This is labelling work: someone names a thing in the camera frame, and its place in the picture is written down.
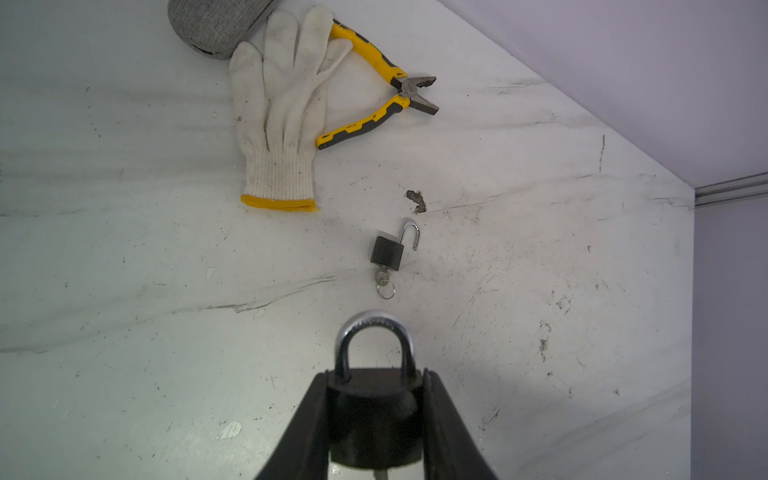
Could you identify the yellow black pliers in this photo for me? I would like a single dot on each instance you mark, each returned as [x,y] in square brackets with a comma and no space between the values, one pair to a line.
[398,90]

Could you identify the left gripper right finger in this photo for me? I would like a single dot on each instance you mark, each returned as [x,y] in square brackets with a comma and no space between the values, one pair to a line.
[449,450]

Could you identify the silver key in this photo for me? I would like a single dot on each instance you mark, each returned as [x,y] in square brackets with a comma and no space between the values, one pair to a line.
[384,285]

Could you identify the white work glove yellow cuff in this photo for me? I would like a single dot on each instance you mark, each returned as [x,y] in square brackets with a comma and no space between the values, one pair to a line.
[280,101]

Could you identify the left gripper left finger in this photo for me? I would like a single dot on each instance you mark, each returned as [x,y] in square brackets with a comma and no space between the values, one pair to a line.
[303,450]

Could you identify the grey oval sharpening stone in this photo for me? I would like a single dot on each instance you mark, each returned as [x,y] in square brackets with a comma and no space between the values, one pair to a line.
[216,27]

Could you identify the black padlock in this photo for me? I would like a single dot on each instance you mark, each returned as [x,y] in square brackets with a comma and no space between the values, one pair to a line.
[375,413]
[387,253]

